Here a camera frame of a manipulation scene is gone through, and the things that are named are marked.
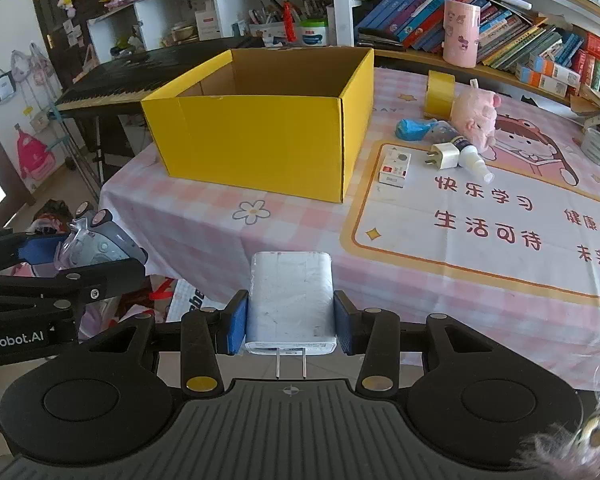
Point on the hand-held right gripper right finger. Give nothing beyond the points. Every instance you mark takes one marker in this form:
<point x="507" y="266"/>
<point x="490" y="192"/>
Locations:
<point x="344" y="325"/>

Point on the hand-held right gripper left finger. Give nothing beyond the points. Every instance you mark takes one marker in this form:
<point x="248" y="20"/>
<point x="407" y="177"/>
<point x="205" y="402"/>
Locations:
<point x="236" y="322"/>

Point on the flat dark notebooks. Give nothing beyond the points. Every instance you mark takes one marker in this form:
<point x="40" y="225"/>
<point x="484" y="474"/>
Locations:
<point x="380" y="42"/>

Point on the red hanging ornament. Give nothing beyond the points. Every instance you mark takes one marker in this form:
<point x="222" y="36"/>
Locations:
<point x="289" y="20"/>

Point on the pink plush pig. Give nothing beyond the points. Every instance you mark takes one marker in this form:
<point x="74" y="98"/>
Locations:
<point x="472" y="115"/>

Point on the pink cylinder cup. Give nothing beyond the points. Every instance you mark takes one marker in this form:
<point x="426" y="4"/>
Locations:
<point x="460" y="35"/>

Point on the row of books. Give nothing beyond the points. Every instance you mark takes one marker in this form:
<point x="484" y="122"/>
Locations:
<point x="415" y="10"/>

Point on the small white red carton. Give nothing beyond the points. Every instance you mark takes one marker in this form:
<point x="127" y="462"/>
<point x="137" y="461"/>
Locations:
<point x="395" y="170"/>

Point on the grey white tape roll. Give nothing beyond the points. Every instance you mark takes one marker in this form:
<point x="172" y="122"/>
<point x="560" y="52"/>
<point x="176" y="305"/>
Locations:
<point x="597" y="147"/>

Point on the yellow cardboard box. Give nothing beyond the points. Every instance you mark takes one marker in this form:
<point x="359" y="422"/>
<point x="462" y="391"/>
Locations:
<point x="255" y="145"/>

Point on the black keyboard stand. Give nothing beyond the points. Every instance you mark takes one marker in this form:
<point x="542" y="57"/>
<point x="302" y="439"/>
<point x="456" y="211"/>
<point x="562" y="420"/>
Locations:
<point x="99" y="155"/>

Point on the white box red label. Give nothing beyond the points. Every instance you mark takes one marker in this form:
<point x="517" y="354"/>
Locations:
<point x="208" y="25"/>

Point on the grey toy mouse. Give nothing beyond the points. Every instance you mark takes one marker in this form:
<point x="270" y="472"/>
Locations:
<point x="100" y="245"/>

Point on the white jar blue label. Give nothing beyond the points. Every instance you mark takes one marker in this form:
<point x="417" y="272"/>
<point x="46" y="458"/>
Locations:
<point x="314" y="35"/>

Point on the pink backpack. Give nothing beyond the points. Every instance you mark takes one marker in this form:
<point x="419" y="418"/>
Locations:
<point x="34" y="155"/>

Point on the white tote bag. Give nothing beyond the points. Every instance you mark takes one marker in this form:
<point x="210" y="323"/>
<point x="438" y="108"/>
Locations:
<point x="1" y="87"/>

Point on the black electronic keyboard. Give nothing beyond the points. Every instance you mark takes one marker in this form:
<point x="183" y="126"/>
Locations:
<point x="115" y="77"/>

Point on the large white power adapter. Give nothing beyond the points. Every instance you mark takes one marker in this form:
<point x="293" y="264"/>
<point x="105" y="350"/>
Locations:
<point x="290" y="300"/>

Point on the small white charger plug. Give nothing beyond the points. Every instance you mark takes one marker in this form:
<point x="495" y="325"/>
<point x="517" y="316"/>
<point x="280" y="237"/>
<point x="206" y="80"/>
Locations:
<point x="447" y="156"/>

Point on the white bookshelf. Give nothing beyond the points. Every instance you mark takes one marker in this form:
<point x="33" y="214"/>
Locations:
<point x="340" y="10"/>

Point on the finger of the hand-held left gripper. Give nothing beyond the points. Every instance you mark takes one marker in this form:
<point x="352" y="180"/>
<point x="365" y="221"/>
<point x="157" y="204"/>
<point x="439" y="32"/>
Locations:
<point x="105" y="277"/>
<point x="35" y="252"/>

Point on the pile of papers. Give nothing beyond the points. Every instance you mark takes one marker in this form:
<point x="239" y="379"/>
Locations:
<point x="597" y="110"/>

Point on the yellow tape roll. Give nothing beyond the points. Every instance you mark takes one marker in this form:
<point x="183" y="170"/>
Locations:
<point x="437" y="97"/>

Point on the blue bag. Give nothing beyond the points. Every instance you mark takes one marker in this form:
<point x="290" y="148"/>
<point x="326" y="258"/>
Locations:
<point x="410" y="129"/>

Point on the pen holder with pens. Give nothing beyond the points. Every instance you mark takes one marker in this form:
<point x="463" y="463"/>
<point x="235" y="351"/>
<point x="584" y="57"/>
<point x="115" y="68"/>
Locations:
<point x="265" y="30"/>

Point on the orange white carton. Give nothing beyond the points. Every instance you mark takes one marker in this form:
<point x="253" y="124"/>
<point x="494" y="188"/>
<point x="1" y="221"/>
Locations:
<point x="555" y="70"/>
<point x="540" y="84"/>

